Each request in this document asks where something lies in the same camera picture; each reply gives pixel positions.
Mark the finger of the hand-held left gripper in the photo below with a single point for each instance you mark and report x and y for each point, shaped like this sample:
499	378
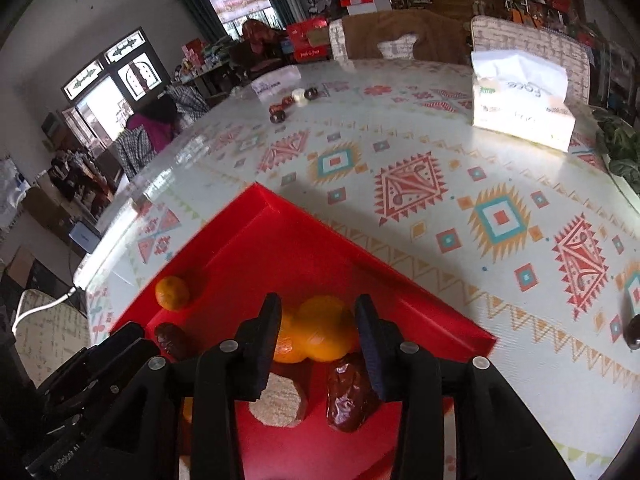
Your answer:
110	370
122	336

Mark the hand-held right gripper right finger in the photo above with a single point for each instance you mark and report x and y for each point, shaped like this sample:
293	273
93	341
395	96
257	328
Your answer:
371	350

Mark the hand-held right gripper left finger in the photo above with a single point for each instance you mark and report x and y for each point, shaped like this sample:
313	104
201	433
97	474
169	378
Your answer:
265	345

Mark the small red date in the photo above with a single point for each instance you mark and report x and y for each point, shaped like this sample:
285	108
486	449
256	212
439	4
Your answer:
170	337

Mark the large red date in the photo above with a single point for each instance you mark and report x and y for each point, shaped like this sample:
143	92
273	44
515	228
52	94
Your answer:
345	400

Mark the white puffed rice cake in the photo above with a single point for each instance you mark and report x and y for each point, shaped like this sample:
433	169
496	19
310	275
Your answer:
282	402

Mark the small orange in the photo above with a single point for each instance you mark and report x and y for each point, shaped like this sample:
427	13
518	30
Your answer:
186	410
172	292

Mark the red tray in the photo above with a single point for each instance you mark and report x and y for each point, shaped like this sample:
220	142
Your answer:
250	260

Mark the brick pattern chair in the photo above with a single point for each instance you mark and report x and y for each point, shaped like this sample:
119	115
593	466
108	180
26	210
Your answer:
45	330
525	35

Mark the plaid cloth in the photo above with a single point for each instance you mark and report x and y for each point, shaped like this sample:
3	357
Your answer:
132	147

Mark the small dark red jujube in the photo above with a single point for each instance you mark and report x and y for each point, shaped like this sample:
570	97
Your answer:
311	93
287	101
277	116

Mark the small white round piece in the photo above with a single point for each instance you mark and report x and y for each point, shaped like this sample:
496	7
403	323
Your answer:
298	95

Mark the decorated glass door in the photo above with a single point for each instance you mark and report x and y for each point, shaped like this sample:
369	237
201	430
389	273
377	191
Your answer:
125	75

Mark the white plastic packet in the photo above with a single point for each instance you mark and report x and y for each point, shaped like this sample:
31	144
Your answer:
275	82

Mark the dark round plum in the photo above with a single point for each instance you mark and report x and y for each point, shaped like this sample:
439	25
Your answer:
633	331

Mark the white tissue box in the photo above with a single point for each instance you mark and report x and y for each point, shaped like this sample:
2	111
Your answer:
520	120

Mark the red gift box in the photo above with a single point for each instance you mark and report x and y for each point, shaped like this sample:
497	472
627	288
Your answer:
307	40

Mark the dark red coat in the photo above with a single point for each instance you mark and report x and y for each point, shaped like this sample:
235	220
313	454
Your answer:
255	34

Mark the chair with brown cloth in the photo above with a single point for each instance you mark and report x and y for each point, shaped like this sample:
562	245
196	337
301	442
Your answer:
425	35

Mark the green spinach leaves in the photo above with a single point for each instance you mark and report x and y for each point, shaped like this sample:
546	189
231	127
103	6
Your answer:
622	145

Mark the window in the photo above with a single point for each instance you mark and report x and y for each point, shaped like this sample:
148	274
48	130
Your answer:
240	5

